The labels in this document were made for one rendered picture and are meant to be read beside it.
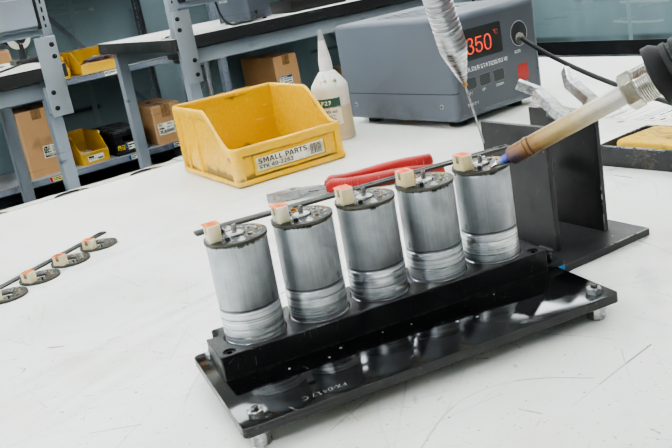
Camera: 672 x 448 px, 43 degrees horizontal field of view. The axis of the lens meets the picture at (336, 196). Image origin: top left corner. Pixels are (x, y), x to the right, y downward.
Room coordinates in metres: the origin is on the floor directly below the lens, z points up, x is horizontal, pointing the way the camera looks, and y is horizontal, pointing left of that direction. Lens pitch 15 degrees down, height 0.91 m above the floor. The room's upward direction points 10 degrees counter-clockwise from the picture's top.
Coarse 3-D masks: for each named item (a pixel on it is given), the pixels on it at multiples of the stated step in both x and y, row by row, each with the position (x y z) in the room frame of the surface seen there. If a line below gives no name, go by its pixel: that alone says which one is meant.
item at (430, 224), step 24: (408, 192) 0.34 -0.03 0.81; (432, 192) 0.34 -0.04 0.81; (408, 216) 0.34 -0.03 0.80; (432, 216) 0.34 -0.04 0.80; (456, 216) 0.34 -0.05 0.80; (408, 240) 0.34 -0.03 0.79; (432, 240) 0.34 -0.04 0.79; (456, 240) 0.34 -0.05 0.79; (408, 264) 0.35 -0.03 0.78; (432, 264) 0.34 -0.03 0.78; (456, 264) 0.34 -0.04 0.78
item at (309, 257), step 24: (288, 240) 0.32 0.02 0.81; (312, 240) 0.32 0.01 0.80; (336, 240) 0.33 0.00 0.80; (288, 264) 0.32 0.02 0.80; (312, 264) 0.32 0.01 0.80; (336, 264) 0.32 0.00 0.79; (288, 288) 0.32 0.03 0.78; (312, 288) 0.32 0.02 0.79; (336, 288) 0.32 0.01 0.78; (312, 312) 0.32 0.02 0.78; (336, 312) 0.32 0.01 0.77
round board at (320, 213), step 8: (296, 208) 0.34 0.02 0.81; (304, 208) 0.34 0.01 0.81; (312, 208) 0.34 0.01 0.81; (320, 208) 0.33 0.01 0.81; (328, 208) 0.33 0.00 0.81; (296, 216) 0.32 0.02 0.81; (312, 216) 0.33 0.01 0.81; (320, 216) 0.32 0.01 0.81; (328, 216) 0.32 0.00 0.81; (272, 224) 0.33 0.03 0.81; (280, 224) 0.32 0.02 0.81; (288, 224) 0.32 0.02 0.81; (296, 224) 0.32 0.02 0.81; (304, 224) 0.32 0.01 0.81; (312, 224) 0.32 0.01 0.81
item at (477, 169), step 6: (486, 156) 0.37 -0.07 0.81; (492, 156) 0.37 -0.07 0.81; (498, 156) 0.37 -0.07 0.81; (492, 162) 0.36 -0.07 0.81; (474, 168) 0.35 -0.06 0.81; (480, 168) 0.35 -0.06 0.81; (486, 168) 0.35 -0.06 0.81; (492, 168) 0.35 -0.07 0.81; (498, 168) 0.35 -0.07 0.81; (504, 168) 0.35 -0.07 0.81; (462, 174) 0.35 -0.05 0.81; (468, 174) 0.35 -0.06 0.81; (474, 174) 0.35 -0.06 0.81; (480, 174) 0.35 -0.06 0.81
